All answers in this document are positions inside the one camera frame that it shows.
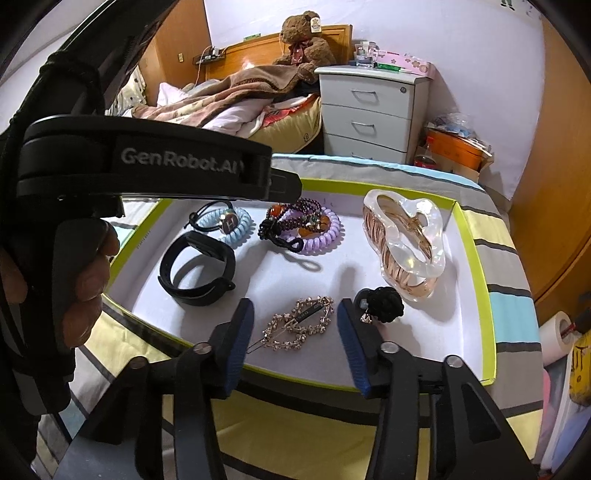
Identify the yellow bag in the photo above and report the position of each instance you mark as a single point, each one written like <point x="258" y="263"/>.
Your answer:
<point x="581" y="374"/>

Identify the wooden headboard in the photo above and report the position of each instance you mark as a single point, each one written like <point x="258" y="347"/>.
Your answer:
<point x="244" y="60"/>

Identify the rhinestone hair clip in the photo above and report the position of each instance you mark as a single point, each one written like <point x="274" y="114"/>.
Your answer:
<point x="295" y="330"/>

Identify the white duvet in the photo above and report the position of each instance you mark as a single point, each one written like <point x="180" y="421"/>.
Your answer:
<point x="231" y="115"/>

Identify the pink tissue box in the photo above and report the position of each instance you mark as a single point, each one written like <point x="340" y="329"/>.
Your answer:
<point x="411" y="62"/>

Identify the drinking glass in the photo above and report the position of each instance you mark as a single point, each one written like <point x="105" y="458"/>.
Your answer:
<point x="365" y="54"/>

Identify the grey nightstand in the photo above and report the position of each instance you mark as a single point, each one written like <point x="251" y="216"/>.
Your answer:
<point x="364" y="115"/>

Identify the white paper roll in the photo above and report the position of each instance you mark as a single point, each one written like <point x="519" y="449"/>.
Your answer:
<point x="551" y="341"/>

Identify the power strip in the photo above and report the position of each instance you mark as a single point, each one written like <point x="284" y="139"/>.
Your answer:
<point x="210" y="55"/>

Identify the brown teddy bear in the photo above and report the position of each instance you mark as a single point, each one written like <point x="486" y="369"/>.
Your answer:
<point x="304" y="41"/>

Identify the red drink bottle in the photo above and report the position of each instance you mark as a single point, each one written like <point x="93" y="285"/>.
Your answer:
<point x="422" y="154"/>

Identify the green-rimmed white tray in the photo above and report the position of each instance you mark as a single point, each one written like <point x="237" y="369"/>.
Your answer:
<point x="258" y="286"/>

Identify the wooden door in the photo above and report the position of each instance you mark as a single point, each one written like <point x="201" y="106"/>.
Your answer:
<point x="554" y="161"/>

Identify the brown blanket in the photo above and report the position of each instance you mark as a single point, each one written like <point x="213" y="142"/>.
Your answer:
<point x="258" y="78"/>

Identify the striped bed sheet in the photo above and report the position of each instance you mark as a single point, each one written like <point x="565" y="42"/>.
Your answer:
<point x="503" y="277"/>

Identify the clear hair claw clip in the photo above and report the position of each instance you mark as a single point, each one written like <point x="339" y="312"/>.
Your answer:
<point x="411" y="263"/>

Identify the wooden wardrobe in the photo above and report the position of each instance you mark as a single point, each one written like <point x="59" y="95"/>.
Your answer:
<point x="175" y="46"/>

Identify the red patterned pillow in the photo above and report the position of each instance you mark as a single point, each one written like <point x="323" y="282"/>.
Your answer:
<point x="286" y="124"/>

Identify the orange box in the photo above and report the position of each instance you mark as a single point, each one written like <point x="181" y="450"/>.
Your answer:
<point x="452" y="147"/>

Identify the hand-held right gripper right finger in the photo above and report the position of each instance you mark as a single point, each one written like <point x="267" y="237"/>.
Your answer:
<point x="351" y="350"/>

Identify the clear plastic bag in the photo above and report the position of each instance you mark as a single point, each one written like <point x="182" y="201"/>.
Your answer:
<point x="452" y="123"/>

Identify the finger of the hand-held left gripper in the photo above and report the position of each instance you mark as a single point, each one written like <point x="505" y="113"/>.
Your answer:
<point x="286" y="184"/>

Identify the dotted curtain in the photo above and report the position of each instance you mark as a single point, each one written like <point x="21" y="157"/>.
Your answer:
<point x="134" y="87"/>

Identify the black wristband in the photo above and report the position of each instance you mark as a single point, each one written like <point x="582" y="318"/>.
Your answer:
<point x="217" y="251"/>

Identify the person's left hand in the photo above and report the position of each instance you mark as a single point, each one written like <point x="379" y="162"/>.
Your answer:
<point x="87" y="286"/>

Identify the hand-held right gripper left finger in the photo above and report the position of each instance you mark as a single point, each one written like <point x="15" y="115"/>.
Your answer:
<point x="240" y="341"/>

